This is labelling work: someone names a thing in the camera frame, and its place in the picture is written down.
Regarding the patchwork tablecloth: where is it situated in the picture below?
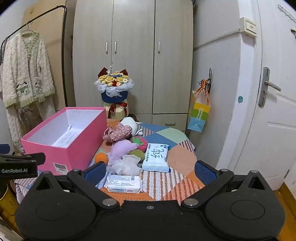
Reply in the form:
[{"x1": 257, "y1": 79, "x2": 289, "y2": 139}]
[{"x1": 14, "y1": 118, "x2": 206, "y2": 202}]

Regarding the blue wet wipes pack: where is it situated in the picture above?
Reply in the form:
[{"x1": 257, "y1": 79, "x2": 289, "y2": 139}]
[{"x1": 142, "y1": 142, "x2": 171, "y2": 173}]

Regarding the colourful paper gift bag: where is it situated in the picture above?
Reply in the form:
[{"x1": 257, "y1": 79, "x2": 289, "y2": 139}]
[{"x1": 187, "y1": 87, "x2": 211, "y2": 132}]

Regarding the hanging green white towel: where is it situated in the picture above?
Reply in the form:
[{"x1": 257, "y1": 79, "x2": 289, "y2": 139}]
[{"x1": 0, "y1": 31, "x2": 56, "y2": 149}]

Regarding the black metal clothes rack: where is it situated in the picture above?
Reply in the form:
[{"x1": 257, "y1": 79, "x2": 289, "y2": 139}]
[{"x1": 0, "y1": 5, "x2": 68, "y2": 109}]

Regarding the beige wall switch box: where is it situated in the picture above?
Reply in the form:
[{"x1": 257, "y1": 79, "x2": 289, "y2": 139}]
[{"x1": 239, "y1": 17, "x2": 258, "y2": 37}]

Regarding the silver door handle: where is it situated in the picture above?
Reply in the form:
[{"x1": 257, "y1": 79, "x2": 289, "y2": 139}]
[{"x1": 258, "y1": 67, "x2": 282, "y2": 107}]

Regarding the orange hangers bundle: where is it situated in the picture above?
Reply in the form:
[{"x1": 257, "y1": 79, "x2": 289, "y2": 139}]
[{"x1": 198, "y1": 68, "x2": 213, "y2": 95}]

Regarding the white door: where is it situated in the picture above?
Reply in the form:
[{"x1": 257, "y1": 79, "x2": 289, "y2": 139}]
[{"x1": 231, "y1": 0, "x2": 296, "y2": 193}]

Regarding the white wall hook rack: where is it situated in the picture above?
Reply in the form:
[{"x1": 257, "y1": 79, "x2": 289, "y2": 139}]
[{"x1": 277, "y1": 5, "x2": 296, "y2": 40}]

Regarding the red strawberry plush toy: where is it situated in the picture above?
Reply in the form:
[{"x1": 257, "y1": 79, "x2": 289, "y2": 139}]
[{"x1": 130, "y1": 137, "x2": 149, "y2": 153}]

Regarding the pink floral cloth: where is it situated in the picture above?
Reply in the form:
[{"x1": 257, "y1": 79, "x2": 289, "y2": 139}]
[{"x1": 102, "y1": 122, "x2": 133, "y2": 145}]

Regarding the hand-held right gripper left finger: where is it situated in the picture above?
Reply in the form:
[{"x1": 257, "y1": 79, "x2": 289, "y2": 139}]
[{"x1": 29, "y1": 161, "x2": 121, "y2": 208}]

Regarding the grey wooden wardrobe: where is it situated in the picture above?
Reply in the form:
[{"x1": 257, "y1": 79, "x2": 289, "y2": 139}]
[{"x1": 73, "y1": 0, "x2": 194, "y2": 132}]

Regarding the purple plush toy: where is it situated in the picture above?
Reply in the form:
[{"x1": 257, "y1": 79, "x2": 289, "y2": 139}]
[{"x1": 107, "y1": 140, "x2": 137, "y2": 164}]

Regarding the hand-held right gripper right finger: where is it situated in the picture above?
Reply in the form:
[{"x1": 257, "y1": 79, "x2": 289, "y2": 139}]
[{"x1": 181, "y1": 160, "x2": 274, "y2": 209}]

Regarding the yellow flower bouquet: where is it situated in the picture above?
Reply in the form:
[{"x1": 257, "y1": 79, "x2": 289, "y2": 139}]
[{"x1": 94, "y1": 66, "x2": 134, "y2": 120}]

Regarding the white wet wipes pack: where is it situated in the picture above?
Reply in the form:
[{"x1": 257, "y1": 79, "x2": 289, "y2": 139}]
[{"x1": 104, "y1": 174, "x2": 142, "y2": 194}]

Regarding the orange ball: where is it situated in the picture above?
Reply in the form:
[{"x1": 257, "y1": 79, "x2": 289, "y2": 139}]
[{"x1": 95, "y1": 153, "x2": 109, "y2": 165}]

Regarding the white plush toy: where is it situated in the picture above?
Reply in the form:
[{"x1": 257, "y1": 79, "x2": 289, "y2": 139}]
[{"x1": 120, "y1": 117, "x2": 139, "y2": 137}]

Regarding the green mango plush toy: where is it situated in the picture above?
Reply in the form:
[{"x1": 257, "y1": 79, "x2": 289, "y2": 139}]
[{"x1": 129, "y1": 149, "x2": 146, "y2": 164}]

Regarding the white mesh bath sponge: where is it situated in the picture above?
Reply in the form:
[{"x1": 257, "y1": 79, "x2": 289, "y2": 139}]
[{"x1": 107, "y1": 154, "x2": 143, "y2": 176}]

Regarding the yellow can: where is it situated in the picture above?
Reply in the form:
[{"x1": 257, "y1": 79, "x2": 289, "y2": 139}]
[{"x1": 0, "y1": 183, "x2": 18, "y2": 209}]

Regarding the pink cardboard box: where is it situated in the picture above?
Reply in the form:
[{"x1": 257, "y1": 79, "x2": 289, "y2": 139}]
[{"x1": 20, "y1": 107, "x2": 108, "y2": 176}]

